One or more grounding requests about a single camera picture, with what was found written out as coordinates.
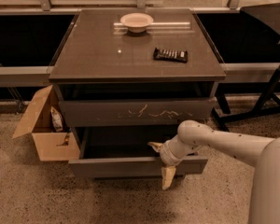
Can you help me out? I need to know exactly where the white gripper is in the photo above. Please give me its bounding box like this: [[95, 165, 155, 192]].
[[147, 134, 202, 190]]

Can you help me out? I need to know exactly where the grey drawer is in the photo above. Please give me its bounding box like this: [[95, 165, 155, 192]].
[[67, 126, 209, 179], [60, 98, 216, 127]]

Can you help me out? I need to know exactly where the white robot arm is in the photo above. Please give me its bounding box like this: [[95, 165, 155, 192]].
[[149, 120, 280, 224]]

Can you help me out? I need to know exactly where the grey top drawer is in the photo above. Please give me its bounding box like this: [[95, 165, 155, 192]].
[[60, 98, 216, 127]]

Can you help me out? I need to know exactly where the dark grey drawer cabinet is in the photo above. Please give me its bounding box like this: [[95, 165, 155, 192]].
[[49, 8, 227, 181]]

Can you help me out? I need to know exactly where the open cardboard box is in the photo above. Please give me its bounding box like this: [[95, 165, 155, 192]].
[[13, 86, 80, 161]]

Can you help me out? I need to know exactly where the black rolling stand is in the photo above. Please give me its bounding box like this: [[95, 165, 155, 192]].
[[211, 64, 280, 131]]

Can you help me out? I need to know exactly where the dark snack bar wrapper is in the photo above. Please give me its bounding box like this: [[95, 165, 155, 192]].
[[153, 49, 188, 63]]

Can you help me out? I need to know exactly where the crumpled snack bag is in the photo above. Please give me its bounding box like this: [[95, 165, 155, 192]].
[[50, 106, 63, 132]]

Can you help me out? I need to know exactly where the white bowl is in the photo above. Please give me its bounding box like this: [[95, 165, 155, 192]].
[[120, 13, 154, 33]]

